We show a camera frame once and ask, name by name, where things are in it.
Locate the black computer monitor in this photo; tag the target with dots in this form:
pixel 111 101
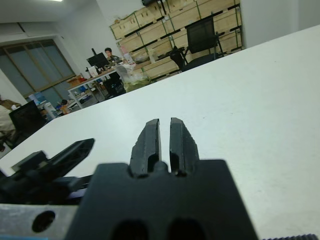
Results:
pixel 97 60

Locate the yellow green plastic bag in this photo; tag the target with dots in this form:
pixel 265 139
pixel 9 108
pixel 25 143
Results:
pixel 135 83

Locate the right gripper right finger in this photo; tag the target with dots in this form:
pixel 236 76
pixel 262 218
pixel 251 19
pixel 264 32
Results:
pixel 183 147

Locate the pink white carton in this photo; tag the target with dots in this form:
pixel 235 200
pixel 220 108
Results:
pixel 127 56

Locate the seated person beige clothes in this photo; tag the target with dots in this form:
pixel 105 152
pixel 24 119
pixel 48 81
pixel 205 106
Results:
pixel 6 117

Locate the brown cardboard box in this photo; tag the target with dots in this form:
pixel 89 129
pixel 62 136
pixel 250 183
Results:
pixel 75 82

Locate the black solid office chair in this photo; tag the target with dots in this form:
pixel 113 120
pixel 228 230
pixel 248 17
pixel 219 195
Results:
pixel 25 120

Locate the wood framed window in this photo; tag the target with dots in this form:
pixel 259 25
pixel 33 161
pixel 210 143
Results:
pixel 37 65

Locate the white framed wooden desk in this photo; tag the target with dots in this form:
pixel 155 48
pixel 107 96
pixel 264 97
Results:
pixel 87 80

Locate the dark haired seated person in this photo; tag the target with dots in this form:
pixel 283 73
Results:
pixel 108 51

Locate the black mesh office chair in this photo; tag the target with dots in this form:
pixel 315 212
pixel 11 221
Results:
pixel 200 35

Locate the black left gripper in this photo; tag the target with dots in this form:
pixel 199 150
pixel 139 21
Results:
pixel 32 187

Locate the black carrying bag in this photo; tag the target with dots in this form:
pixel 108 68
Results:
pixel 150 2

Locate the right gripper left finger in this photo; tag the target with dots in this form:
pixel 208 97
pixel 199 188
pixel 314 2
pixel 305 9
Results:
pixel 145 147

